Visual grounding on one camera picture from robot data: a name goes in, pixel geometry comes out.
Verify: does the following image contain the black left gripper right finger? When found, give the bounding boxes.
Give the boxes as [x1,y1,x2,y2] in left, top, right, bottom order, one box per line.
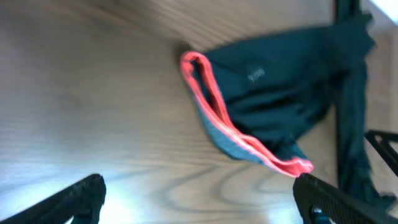
[293,174,397,224]

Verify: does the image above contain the black leggings with red waistband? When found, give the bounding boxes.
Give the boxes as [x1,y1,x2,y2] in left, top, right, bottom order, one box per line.
[179,1,397,210]

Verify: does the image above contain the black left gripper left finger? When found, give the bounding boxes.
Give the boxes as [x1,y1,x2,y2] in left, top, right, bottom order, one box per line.
[1,174,106,224]

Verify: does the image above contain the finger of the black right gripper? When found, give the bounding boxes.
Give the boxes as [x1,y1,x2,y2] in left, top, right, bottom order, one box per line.
[364,129,397,175]

